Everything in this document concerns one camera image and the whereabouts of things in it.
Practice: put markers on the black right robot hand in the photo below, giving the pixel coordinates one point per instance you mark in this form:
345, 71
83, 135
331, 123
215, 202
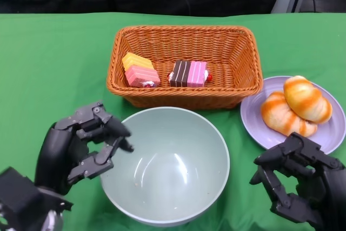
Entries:
324, 185

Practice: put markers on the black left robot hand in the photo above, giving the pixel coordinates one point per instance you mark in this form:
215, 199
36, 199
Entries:
56, 155

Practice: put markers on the round orange striped bread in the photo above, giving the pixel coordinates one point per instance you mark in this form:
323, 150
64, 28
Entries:
278, 114

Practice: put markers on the shell shaped orange striped bread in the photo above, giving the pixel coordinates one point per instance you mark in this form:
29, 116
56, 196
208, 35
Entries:
305, 98

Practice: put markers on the grey-green bowl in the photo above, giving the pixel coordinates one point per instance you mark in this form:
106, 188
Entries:
167, 160

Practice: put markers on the pink and yellow cake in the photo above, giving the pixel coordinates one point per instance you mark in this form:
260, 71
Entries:
140, 71

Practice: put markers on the pink and brown cake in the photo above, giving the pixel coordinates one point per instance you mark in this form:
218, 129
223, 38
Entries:
189, 74

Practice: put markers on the lavender plate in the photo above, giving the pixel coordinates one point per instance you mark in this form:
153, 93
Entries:
251, 112

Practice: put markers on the orange wicker basket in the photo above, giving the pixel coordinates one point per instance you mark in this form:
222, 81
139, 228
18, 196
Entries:
229, 52

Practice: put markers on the green tablecloth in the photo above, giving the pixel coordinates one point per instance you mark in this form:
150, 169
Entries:
54, 66

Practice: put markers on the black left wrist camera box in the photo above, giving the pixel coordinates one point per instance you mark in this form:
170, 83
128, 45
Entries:
19, 198

